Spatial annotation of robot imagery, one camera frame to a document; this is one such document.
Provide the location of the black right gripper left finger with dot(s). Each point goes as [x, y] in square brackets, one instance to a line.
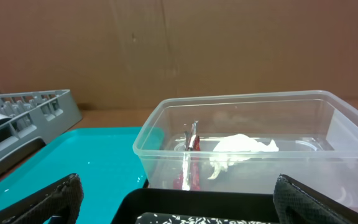
[58, 202]

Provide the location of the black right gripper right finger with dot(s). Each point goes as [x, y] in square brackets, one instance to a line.
[296, 203]

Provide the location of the white napkin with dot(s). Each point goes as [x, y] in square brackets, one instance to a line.
[224, 157]

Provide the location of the red snack wrapper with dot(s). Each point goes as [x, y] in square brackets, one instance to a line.
[189, 178]

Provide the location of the grey dishwasher rack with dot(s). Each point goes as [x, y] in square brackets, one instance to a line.
[37, 115]

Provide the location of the black tray bin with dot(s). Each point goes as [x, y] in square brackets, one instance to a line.
[236, 206]

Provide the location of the teal plastic tray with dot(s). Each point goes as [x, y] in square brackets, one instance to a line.
[102, 157]

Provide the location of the clear plastic bin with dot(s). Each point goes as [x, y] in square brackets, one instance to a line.
[316, 133]

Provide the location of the spilled white rice pile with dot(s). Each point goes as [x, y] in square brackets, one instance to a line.
[163, 218]

